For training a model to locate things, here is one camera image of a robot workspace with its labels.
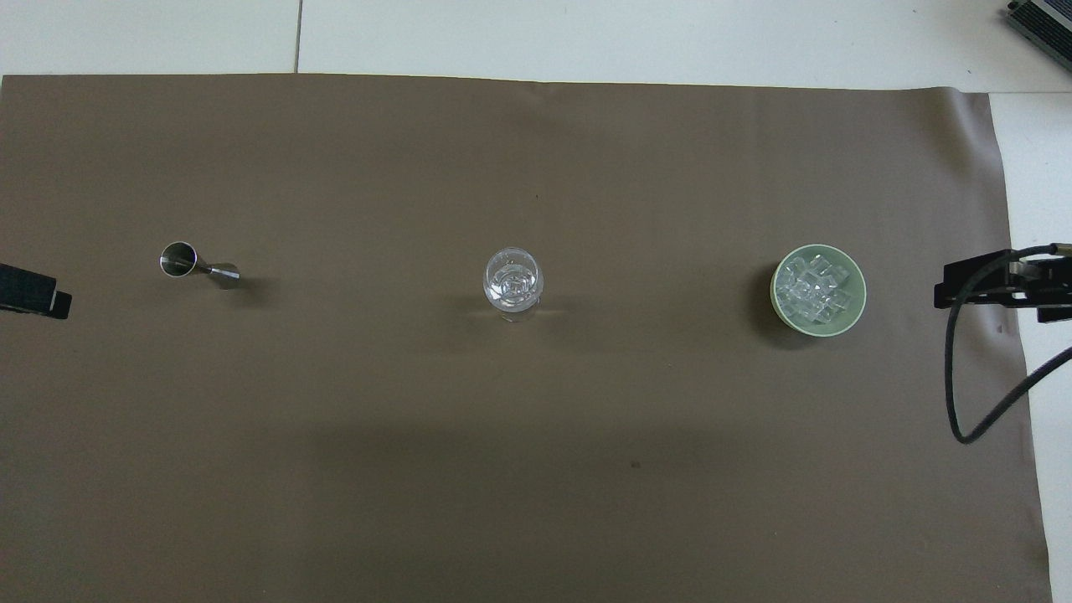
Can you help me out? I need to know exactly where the pale green bowl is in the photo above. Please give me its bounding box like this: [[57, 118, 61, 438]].
[[770, 244, 868, 338]]

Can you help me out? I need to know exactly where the grey ribbed metal box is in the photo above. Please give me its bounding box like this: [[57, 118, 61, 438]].
[[1007, 0, 1072, 60]]

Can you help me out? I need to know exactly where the clear drinking glass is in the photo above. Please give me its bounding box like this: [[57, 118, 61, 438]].
[[482, 247, 544, 322]]

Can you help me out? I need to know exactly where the steel double jigger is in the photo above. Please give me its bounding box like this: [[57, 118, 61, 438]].
[[159, 241, 241, 290]]

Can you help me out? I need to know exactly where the black cable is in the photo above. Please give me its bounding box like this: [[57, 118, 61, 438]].
[[944, 242, 1072, 446]]

